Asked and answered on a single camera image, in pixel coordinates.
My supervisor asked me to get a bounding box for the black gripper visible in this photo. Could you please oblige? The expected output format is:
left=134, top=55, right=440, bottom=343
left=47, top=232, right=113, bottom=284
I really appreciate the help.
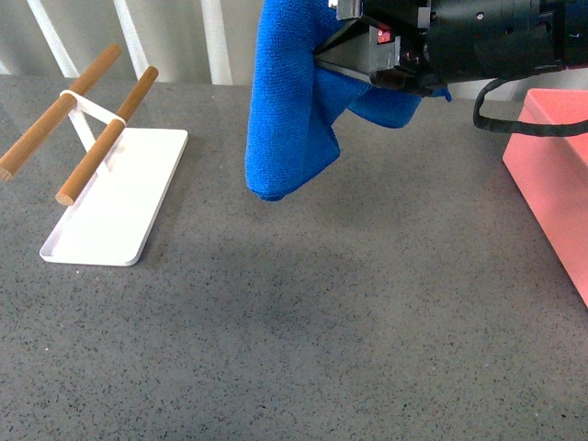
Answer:
left=313, top=1, right=587, bottom=96

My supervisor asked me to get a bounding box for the white curtain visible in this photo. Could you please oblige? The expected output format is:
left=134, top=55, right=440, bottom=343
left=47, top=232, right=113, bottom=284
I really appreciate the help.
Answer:
left=0, top=0, right=588, bottom=102

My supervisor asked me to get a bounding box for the white towel rack stand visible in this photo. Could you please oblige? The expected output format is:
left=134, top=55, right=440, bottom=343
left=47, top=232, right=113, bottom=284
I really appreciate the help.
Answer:
left=1, top=44, right=188, bottom=266

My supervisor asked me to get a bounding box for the pink storage box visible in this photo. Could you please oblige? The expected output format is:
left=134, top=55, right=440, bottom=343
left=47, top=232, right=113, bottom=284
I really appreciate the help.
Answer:
left=503, top=88, right=587, bottom=300

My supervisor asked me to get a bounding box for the black cable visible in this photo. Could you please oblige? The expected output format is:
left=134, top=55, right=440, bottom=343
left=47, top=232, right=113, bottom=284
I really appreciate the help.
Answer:
left=472, top=77, right=588, bottom=138

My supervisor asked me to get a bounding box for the blue microfiber cloth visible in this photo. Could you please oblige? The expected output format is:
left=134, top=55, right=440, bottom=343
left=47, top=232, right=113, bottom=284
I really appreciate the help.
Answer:
left=243, top=0, right=453, bottom=202

